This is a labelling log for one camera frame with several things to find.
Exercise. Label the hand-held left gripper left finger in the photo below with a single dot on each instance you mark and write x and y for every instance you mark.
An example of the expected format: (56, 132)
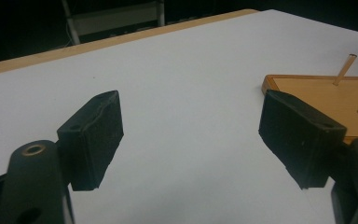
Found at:
(90, 140)

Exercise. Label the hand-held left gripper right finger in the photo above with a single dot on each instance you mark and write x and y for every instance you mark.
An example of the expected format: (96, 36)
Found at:
(298, 137)

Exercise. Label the wooden box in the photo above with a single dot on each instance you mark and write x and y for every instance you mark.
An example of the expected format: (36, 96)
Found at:
(323, 99)

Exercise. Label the wooden peg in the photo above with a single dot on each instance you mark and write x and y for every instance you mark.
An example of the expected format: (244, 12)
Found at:
(344, 70)

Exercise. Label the grey metal chair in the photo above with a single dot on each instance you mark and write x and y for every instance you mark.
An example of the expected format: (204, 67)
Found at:
(115, 17)

